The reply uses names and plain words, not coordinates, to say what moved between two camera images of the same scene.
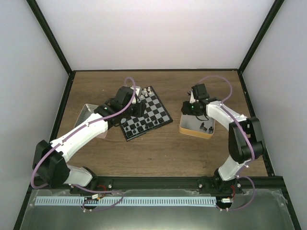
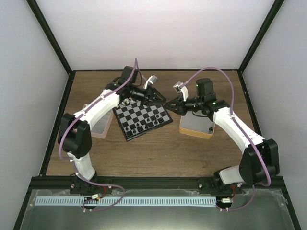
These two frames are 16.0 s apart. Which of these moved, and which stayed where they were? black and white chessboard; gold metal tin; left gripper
Moved: left gripper
Stayed: black and white chessboard; gold metal tin
